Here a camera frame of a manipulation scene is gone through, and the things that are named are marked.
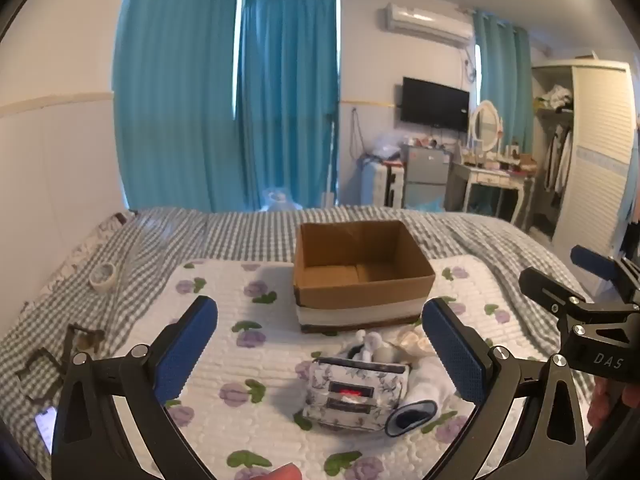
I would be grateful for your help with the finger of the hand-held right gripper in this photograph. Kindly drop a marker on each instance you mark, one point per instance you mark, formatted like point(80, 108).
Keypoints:
point(542, 287)
point(590, 260)

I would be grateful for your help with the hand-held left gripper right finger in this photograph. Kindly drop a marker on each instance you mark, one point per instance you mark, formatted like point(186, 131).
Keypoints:
point(455, 350)

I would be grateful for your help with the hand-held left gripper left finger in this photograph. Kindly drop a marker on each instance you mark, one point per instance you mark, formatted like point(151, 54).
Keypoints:
point(186, 350)

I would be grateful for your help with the white sock with blue trim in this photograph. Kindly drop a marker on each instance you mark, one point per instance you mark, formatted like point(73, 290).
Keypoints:
point(407, 417)

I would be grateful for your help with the small white plush toy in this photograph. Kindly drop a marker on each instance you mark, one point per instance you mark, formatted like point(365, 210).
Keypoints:
point(370, 346)

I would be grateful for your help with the floral fabric pouch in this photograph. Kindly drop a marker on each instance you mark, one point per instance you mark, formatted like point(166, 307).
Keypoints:
point(350, 392)

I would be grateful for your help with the cardboard box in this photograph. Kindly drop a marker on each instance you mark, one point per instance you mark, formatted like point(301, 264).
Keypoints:
point(360, 280)

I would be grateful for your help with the person's right hand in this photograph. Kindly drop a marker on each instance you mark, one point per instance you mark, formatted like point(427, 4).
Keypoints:
point(606, 402)

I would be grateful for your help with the person's left hand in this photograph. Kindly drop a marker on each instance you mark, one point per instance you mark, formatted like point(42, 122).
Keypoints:
point(286, 473)

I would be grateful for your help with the floral quilted mat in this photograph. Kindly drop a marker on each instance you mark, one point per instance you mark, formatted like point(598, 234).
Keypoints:
point(250, 340)

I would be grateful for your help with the white louvred wardrobe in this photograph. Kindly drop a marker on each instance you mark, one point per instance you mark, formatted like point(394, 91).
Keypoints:
point(600, 160)

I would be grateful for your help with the hanging clothes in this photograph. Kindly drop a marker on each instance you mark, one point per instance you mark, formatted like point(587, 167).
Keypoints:
point(559, 160)

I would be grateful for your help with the roll of tape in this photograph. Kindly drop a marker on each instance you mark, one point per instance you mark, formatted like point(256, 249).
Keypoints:
point(103, 276)

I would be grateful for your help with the white dressing table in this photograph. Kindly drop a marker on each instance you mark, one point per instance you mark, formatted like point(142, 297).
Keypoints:
point(492, 177)

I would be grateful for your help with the grey checked bed sheet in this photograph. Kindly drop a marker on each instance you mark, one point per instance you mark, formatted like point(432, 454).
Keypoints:
point(240, 232)

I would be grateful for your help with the patterned grey bedding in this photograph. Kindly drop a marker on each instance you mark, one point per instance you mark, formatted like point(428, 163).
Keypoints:
point(95, 240)

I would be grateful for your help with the smartphone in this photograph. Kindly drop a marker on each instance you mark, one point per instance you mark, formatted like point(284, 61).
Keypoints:
point(46, 430)

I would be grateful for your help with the grey mini fridge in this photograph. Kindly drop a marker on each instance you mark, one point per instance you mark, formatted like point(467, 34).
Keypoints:
point(425, 172)

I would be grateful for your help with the folded clothes on shelf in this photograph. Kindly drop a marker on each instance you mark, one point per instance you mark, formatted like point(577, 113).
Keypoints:
point(556, 96)

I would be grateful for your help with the oval white vanity mirror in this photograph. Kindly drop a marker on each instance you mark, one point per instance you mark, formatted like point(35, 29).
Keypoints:
point(485, 127)

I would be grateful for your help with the blue bag on floor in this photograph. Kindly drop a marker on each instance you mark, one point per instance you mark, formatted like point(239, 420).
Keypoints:
point(280, 199)

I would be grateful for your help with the white suitcase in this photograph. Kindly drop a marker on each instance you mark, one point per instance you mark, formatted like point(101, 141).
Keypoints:
point(382, 182)

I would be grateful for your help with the narrow teal curtain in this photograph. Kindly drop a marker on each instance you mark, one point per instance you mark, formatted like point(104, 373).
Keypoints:
point(505, 85)

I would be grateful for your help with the clear plastic bag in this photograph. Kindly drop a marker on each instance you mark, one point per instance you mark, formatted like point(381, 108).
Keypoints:
point(389, 142)

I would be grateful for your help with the mop pole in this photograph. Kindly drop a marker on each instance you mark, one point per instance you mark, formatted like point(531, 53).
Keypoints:
point(331, 160)

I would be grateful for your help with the wide teal curtain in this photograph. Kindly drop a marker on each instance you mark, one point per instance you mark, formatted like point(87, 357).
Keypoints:
point(175, 100)

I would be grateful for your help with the white air conditioner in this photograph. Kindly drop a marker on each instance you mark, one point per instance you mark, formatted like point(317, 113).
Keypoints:
point(427, 22)

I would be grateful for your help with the black metal bracket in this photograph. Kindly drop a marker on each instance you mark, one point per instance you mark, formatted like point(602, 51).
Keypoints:
point(60, 355)

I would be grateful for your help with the black wall television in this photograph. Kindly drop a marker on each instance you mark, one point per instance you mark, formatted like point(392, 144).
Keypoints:
point(434, 104)

